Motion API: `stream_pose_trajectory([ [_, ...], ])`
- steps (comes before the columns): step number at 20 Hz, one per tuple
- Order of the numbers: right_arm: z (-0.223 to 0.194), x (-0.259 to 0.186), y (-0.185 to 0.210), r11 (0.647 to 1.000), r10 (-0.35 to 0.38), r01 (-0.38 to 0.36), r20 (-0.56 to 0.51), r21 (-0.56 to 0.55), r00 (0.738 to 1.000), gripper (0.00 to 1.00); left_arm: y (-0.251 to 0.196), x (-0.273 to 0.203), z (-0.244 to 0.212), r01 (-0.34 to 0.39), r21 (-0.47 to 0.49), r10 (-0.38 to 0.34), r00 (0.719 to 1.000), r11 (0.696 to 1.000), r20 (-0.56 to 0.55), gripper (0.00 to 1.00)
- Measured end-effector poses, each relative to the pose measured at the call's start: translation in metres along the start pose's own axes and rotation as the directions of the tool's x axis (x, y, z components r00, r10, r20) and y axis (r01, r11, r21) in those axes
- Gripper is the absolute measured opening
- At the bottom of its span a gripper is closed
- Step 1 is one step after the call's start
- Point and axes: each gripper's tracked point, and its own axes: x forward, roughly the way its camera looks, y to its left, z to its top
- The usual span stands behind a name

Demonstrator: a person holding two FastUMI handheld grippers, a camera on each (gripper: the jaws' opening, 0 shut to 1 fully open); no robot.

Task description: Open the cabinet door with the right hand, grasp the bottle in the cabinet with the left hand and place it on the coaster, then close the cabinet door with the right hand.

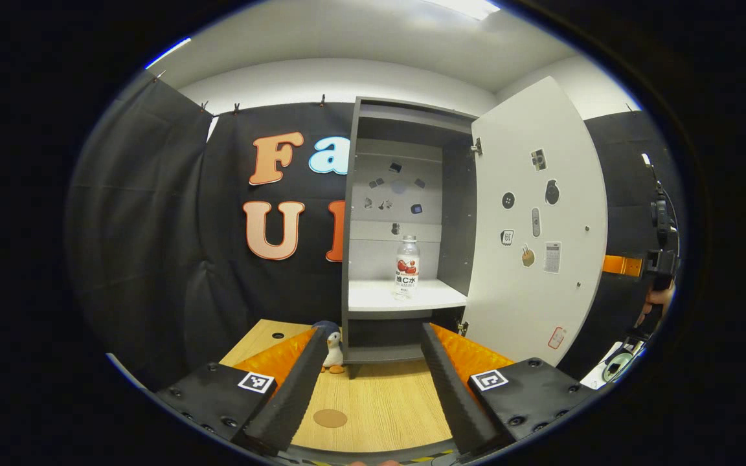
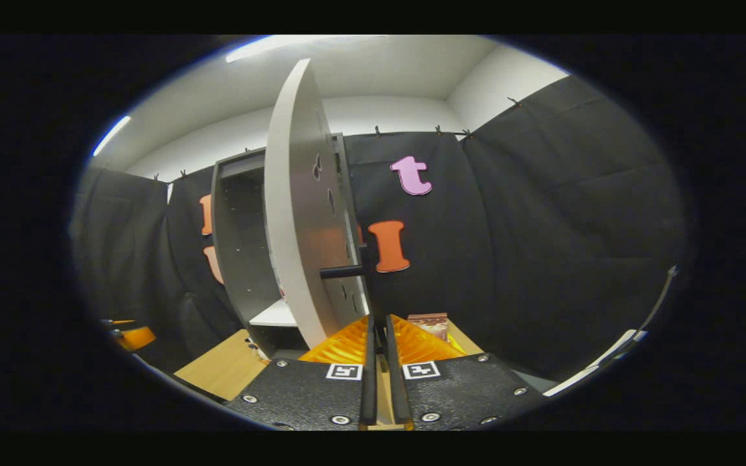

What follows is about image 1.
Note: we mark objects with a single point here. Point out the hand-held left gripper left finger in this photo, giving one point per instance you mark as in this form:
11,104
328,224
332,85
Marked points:
295,395

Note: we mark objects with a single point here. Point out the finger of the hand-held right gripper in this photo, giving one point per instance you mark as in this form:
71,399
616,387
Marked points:
622,265

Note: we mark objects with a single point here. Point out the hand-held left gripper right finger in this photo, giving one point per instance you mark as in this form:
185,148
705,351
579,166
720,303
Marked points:
451,395

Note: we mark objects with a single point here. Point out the white cabinet door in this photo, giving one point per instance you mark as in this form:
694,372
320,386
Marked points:
554,304

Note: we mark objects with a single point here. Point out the clear bottle red label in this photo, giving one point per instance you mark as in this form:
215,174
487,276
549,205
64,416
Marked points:
406,268

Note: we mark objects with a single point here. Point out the grey cabinet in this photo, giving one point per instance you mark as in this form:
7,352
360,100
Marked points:
457,213

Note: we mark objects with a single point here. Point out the penguin plush toy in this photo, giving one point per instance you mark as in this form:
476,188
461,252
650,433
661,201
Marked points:
333,353

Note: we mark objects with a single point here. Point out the black backdrop cloth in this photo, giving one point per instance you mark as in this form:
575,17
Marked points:
153,226

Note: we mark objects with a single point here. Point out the wide ceiling light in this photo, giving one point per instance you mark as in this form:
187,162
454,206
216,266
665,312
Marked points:
463,6

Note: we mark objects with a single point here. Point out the long ceiling light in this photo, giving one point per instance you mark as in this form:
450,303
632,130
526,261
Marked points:
167,53

